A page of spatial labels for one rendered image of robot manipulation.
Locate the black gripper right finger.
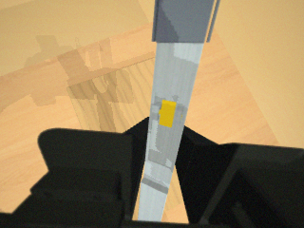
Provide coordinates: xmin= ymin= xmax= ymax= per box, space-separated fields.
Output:
xmin=175 ymin=126 xmax=304 ymax=224

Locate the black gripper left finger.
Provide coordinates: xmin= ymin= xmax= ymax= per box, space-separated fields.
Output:
xmin=37 ymin=117 xmax=149 ymax=220

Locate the light wooden board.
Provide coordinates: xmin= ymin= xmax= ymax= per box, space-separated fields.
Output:
xmin=66 ymin=57 xmax=183 ymax=213

